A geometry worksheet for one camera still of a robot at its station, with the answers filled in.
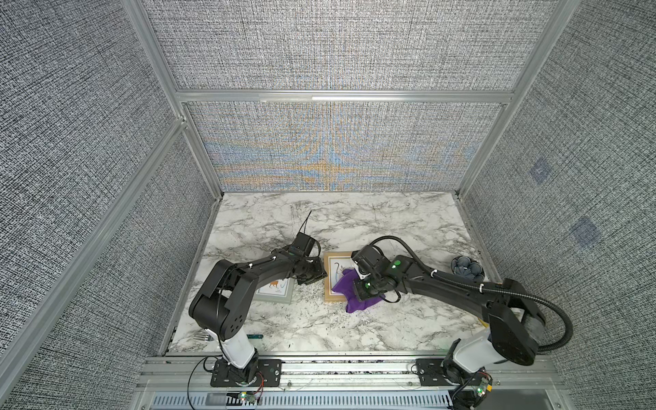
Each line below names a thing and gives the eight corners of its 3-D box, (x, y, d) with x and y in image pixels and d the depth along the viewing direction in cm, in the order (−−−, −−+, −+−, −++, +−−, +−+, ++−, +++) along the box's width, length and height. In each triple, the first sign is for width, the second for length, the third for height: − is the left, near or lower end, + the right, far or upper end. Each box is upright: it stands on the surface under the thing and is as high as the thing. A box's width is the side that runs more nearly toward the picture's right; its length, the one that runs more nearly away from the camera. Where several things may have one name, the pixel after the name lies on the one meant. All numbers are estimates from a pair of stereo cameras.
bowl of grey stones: (447, 271, 97) (452, 264, 93) (451, 258, 100) (456, 252, 96) (477, 285, 93) (484, 278, 89) (480, 271, 97) (487, 264, 93)
